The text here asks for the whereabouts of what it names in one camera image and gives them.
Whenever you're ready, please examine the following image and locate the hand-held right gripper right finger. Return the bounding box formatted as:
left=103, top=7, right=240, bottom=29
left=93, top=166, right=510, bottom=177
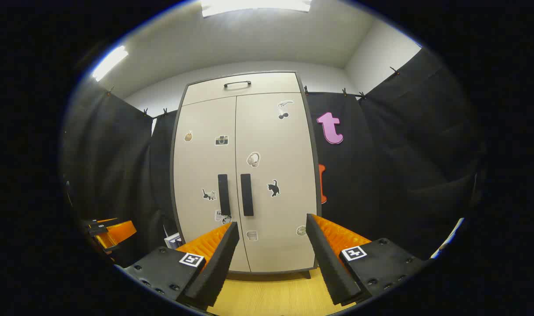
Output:
left=305, top=214, right=427, bottom=306

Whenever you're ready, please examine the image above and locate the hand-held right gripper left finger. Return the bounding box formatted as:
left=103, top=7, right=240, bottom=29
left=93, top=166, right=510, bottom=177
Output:
left=118, top=222, right=240, bottom=310

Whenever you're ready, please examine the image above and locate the black door handle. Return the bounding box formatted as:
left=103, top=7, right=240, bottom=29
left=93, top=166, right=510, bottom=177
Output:
left=240, top=173, right=254, bottom=217
left=218, top=174, right=231, bottom=216

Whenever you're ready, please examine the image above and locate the beige cabinet door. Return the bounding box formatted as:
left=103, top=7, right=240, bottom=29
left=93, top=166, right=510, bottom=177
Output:
left=235, top=92, right=318, bottom=273
left=173, top=97, right=251, bottom=273

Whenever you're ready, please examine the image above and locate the beige double-door shoe cabinet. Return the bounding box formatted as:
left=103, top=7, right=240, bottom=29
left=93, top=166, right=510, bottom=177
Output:
left=170, top=71, right=322, bottom=279

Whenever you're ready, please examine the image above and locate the beige cabinet drawer front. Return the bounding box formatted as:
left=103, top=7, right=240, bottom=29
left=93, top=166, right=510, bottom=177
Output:
left=181, top=72, right=302, bottom=106

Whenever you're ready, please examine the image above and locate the small white box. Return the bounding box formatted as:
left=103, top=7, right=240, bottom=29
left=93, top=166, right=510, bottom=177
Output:
left=164, top=233, right=184, bottom=250

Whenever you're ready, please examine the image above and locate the black backdrop cloth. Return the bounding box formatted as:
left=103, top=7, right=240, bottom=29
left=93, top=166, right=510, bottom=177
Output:
left=63, top=48, right=487, bottom=266

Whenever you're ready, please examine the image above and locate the narrow ceiling light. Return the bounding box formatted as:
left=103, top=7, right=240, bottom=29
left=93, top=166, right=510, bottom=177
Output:
left=91, top=46, right=129, bottom=82

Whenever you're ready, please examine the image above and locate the large ceiling light panel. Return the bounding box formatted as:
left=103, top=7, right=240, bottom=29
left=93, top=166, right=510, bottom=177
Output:
left=201, top=0, right=312, bottom=18

